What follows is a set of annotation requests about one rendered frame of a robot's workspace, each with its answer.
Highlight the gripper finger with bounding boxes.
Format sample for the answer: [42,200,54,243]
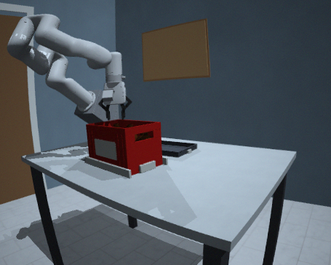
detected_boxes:
[98,99,110,120]
[120,96,132,119]

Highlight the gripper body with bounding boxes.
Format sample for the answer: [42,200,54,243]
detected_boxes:
[104,81,127,105]

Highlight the red plastic crate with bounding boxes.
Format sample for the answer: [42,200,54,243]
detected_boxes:
[87,119,163,175]

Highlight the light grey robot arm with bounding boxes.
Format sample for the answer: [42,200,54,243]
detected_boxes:
[7,14,126,111]

